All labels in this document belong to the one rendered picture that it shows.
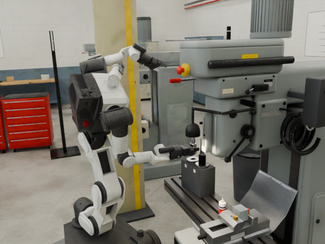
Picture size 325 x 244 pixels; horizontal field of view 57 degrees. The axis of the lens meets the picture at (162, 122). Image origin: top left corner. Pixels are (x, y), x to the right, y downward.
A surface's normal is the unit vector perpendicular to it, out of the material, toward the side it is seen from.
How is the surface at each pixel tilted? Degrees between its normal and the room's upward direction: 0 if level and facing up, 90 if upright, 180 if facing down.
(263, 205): 45
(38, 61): 90
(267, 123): 90
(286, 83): 90
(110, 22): 90
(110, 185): 61
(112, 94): 35
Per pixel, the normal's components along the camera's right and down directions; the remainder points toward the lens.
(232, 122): 0.37, 0.23
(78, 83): 0.35, -0.69
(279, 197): -0.83, -0.33
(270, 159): -0.93, 0.12
